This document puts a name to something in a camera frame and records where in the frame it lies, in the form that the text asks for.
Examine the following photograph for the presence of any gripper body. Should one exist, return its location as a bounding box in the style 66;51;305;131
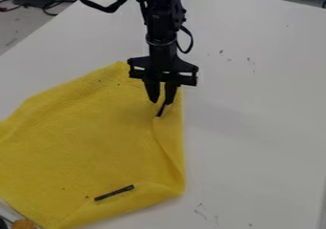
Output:
126;41;200;88

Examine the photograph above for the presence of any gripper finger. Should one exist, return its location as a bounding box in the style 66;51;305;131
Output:
142;76;163;105
163;79;183;107

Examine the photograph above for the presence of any yellow cloth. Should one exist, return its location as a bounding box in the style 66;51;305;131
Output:
0;60;188;229

